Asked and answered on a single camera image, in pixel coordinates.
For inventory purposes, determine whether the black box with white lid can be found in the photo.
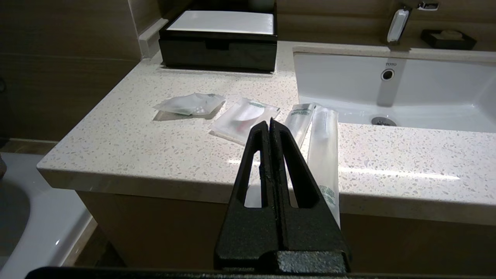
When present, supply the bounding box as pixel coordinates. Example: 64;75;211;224
159;9;278;73

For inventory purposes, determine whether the small beige soap bar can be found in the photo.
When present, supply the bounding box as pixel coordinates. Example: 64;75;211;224
432;30;464;41

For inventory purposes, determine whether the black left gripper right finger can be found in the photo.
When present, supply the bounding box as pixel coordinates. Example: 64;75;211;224
270;118;352;272

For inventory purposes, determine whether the black pull-out drawer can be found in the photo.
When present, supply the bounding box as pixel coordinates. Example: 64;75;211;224
164;40;277;71

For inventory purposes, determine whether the chrome faucet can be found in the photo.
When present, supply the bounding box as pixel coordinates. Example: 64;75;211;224
386;1;440;45

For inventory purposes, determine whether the white bathtub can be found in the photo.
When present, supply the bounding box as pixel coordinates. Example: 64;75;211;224
0;152;94;279

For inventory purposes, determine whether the short clear toothbrush packet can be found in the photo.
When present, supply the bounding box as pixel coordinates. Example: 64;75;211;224
285;103;317;150

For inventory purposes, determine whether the wooden vanity cabinet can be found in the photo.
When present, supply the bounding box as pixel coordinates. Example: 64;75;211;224
77;189;496;276

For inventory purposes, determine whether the clear packet round item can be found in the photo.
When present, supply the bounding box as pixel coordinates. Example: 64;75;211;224
209;98;281;146

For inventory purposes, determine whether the chrome sink drain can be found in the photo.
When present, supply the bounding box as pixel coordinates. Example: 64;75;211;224
371;116;397;127

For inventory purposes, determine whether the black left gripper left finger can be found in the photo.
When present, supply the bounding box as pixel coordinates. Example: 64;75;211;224
214;121;280;270

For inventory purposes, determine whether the white ceramic sink basin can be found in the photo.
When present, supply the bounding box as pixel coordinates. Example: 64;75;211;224
293;51;496;134

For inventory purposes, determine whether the black soap dish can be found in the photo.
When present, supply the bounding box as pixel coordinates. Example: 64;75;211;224
421;29;477;50

